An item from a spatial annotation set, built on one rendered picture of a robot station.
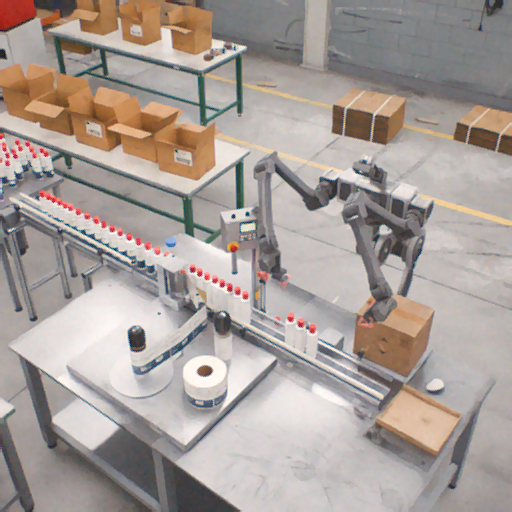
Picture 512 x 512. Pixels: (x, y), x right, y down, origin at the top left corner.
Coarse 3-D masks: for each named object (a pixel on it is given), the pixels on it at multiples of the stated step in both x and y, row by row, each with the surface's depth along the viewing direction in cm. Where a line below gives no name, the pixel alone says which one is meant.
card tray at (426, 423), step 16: (400, 400) 318; (416, 400) 318; (432, 400) 315; (384, 416) 311; (400, 416) 311; (416, 416) 311; (432, 416) 311; (448, 416) 311; (400, 432) 300; (416, 432) 303; (432, 432) 303; (448, 432) 303; (432, 448) 292
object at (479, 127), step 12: (480, 108) 728; (468, 120) 706; (480, 120) 706; (492, 120) 705; (504, 120) 705; (456, 132) 708; (468, 132) 699; (480, 132) 693; (492, 132) 684; (504, 132) 683; (480, 144) 699; (492, 144) 691; (504, 144) 683
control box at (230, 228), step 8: (248, 208) 335; (224, 216) 329; (240, 216) 329; (256, 216) 329; (224, 224) 328; (232, 224) 327; (256, 224) 331; (224, 232) 331; (232, 232) 330; (248, 232) 332; (224, 240) 335; (232, 240) 332; (256, 240) 337; (224, 248) 338; (240, 248) 337; (248, 248) 338
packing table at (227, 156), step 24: (0, 120) 579; (24, 120) 579; (48, 144) 545; (72, 144) 543; (120, 144) 543; (216, 144) 542; (120, 168) 511; (144, 168) 511; (216, 168) 510; (240, 168) 538; (168, 192) 498; (192, 192) 485; (240, 192) 551; (168, 216) 567; (192, 216) 502
